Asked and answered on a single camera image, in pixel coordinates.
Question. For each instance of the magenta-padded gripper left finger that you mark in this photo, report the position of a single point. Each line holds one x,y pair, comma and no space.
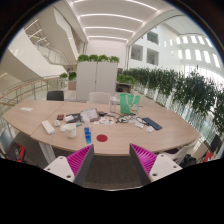
60,166

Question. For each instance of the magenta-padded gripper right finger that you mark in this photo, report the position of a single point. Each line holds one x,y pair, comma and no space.
163,165

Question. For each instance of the clear blue-labelled water bottle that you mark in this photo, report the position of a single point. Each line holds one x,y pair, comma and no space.
87,134

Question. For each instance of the white side chair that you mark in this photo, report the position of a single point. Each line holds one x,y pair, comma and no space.
181,153

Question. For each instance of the white mug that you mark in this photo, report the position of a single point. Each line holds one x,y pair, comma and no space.
70,130

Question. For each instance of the small white packet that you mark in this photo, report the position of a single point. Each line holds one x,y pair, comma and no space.
149,129

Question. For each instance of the white power strip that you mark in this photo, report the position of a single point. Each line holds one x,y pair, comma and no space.
48,127

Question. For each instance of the dark blue phone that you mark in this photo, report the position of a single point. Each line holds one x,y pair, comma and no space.
152,123

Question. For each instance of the teal marker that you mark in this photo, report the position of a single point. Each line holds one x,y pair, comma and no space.
78,124

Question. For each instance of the clear plastic packet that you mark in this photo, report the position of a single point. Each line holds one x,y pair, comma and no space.
139,125

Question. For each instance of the black and red chair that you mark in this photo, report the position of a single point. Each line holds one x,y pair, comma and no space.
15,151

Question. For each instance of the small red black device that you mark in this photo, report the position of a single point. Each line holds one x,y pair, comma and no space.
60,117

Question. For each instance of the flat round red coaster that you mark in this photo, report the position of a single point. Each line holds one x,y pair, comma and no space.
102,137

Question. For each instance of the black folder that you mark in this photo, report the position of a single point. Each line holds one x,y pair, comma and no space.
76,116

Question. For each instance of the open white notebook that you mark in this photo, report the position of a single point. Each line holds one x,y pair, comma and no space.
89,114

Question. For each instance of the colourful sticker sheet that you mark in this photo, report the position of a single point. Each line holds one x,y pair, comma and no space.
106,121

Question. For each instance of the green tote bag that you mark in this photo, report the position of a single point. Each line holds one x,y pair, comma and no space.
129,103

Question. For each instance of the row of green trees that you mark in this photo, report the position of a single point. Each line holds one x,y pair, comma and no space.
186,90

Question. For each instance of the clear white-lidded shaker bottle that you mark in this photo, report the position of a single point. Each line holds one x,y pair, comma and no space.
113,103

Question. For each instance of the planter box with plants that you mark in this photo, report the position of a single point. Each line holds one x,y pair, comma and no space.
69,80

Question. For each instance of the glass railing wooden handrail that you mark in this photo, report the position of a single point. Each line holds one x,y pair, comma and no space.
20,87

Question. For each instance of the low green potted plants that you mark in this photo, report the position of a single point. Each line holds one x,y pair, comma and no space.
126,79

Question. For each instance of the white cabinet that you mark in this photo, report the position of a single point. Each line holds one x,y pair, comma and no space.
96,78

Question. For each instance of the green plants atop cabinet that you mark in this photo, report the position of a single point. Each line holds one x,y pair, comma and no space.
98,58

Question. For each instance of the ceiling light strips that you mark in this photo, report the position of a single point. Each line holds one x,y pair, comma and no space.
110,16

